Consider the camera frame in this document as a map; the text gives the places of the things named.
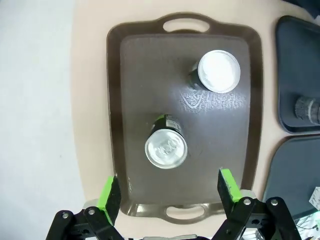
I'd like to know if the black Pepsi soda can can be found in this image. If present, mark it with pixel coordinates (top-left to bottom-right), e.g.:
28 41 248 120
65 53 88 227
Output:
187 49 242 94
144 114 189 169
293 94 320 126

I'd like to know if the black plastic serving tray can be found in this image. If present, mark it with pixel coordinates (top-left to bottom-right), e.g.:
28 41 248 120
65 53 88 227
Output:
262 136 320 226
274 15 320 134

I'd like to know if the white printed paper sheet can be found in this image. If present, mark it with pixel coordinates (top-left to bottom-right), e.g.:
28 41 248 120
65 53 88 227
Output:
293 186 320 240

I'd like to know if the person's dark clothing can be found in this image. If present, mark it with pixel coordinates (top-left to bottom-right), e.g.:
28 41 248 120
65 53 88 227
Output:
296 0 320 19

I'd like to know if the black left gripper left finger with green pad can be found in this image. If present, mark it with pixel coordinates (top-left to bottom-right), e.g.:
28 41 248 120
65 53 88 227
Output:
46 175 123 240

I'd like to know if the brown plastic tray with handles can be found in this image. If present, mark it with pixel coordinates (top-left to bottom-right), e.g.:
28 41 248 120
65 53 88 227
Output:
106 11 264 225

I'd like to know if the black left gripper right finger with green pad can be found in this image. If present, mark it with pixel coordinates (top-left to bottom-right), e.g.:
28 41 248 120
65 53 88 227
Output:
211 168 301 240

